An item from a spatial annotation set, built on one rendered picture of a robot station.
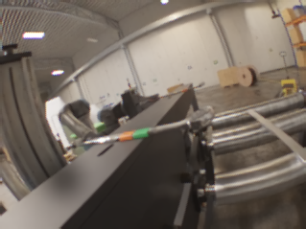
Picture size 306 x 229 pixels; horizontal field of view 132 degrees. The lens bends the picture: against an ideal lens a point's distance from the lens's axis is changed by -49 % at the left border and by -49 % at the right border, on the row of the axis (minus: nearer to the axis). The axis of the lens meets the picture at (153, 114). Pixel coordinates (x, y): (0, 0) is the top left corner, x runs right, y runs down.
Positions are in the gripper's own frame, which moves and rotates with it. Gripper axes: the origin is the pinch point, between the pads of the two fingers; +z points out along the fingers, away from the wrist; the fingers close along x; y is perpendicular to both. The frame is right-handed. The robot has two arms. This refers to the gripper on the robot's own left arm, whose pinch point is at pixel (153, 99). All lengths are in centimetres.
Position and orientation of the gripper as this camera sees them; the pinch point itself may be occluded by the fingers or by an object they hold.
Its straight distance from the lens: 52.9
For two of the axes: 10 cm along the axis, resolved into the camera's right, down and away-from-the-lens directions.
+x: 3.3, 9.3, 1.9
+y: 3.5, -3.1, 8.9
